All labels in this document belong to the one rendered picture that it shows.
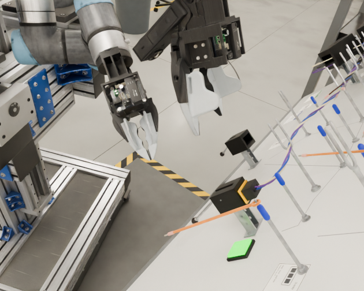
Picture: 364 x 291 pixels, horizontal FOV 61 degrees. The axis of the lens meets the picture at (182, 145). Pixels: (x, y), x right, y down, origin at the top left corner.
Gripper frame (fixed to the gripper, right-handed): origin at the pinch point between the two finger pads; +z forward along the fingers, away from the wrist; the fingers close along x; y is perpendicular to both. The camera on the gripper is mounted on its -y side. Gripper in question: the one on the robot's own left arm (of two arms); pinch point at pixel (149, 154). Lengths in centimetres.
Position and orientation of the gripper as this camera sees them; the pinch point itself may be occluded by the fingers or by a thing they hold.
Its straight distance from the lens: 61.0
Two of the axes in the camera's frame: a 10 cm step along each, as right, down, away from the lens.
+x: 9.3, -3.5, 0.6
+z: 3.6, 9.2, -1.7
